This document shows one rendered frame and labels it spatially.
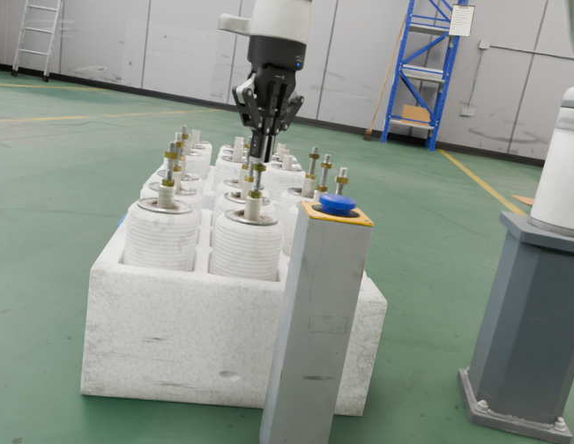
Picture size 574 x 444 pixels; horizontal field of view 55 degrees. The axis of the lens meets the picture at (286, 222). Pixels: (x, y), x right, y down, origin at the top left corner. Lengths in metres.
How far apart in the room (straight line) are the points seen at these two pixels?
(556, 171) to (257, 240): 0.43
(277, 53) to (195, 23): 6.87
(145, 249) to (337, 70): 6.50
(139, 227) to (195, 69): 6.82
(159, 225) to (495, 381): 0.54
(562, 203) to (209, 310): 0.51
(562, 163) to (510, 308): 0.22
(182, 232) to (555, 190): 0.52
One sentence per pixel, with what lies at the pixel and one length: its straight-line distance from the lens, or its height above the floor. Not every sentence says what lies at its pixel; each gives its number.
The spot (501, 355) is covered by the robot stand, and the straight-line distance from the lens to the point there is 0.89.
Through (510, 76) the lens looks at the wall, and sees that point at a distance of 7.28.
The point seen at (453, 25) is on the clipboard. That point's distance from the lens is 6.49.
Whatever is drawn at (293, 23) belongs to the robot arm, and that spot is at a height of 0.51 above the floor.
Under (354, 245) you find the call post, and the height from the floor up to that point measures 0.29.
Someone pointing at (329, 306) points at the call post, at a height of 0.22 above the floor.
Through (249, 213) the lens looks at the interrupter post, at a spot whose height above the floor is 0.26.
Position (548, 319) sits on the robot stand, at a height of 0.18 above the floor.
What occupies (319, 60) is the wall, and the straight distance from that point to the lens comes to 7.17.
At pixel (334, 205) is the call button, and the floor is 0.32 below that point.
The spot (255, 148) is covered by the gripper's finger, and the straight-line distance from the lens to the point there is 0.73.
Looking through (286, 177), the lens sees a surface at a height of 0.24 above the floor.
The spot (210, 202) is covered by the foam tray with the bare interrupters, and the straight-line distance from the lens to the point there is 1.23.
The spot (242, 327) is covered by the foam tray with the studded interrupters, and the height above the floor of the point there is 0.12.
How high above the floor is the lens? 0.44
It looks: 14 degrees down
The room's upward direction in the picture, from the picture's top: 10 degrees clockwise
